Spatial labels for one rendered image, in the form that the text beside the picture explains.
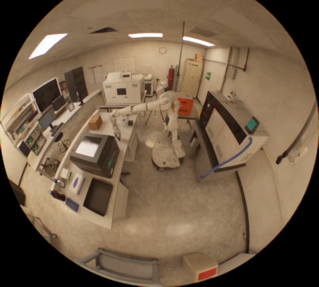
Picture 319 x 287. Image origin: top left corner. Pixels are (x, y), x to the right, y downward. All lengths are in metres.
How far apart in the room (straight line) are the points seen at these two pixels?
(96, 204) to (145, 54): 5.11
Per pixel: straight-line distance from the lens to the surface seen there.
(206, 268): 1.77
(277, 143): 2.16
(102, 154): 0.95
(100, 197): 1.13
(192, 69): 4.74
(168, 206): 1.92
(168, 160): 1.77
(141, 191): 1.94
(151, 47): 4.93
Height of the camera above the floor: 1.90
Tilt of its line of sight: 42 degrees down
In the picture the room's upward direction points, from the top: 5 degrees clockwise
